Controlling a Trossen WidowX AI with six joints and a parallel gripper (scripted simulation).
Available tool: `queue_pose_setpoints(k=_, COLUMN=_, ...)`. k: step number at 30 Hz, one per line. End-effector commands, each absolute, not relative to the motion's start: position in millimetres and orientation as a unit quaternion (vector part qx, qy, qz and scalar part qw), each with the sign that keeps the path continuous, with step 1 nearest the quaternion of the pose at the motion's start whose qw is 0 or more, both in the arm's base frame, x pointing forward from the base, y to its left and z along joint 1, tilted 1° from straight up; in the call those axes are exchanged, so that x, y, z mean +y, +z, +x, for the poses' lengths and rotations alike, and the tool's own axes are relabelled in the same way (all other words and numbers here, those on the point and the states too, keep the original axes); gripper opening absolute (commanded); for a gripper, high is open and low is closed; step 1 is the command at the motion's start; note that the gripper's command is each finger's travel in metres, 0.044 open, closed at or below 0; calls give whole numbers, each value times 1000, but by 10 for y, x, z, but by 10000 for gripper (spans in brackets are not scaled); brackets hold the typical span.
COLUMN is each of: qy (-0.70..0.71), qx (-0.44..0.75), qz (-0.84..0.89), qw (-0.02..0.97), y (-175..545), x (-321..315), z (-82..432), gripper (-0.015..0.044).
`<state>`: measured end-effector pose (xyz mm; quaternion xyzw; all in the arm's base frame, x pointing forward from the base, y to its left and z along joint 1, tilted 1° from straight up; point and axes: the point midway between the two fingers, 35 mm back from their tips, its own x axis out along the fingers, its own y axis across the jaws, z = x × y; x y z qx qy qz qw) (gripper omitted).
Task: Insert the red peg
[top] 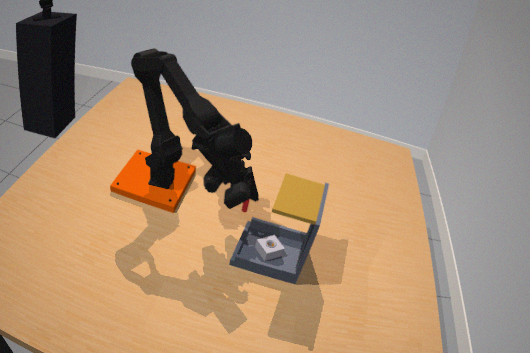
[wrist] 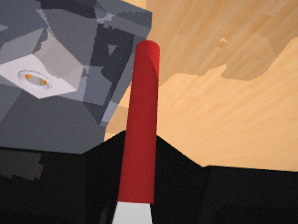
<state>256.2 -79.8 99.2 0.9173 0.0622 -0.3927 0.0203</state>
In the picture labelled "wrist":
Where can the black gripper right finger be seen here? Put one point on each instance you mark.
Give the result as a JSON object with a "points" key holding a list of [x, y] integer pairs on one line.
{"points": [[187, 193]]}

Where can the red peg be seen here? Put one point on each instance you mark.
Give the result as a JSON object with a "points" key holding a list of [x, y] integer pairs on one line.
{"points": [[138, 164]]}

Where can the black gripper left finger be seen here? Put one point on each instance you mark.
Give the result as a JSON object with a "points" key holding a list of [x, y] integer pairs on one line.
{"points": [[83, 188]]}

